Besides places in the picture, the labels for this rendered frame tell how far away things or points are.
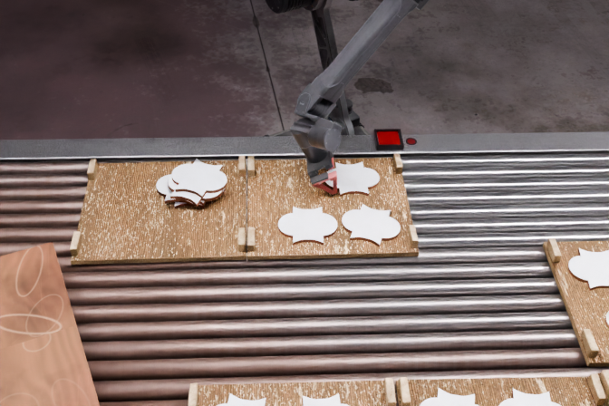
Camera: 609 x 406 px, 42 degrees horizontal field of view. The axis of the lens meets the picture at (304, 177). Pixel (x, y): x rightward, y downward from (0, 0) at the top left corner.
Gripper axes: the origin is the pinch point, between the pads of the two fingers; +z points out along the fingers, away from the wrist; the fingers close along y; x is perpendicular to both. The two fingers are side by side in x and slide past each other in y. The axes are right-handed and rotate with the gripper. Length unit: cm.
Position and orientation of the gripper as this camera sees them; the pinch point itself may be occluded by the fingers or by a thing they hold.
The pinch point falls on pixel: (332, 178)
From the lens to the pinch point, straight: 204.4
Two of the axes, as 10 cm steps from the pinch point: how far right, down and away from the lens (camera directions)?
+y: -0.6, -6.6, 7.5
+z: 4.1, 6.7, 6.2
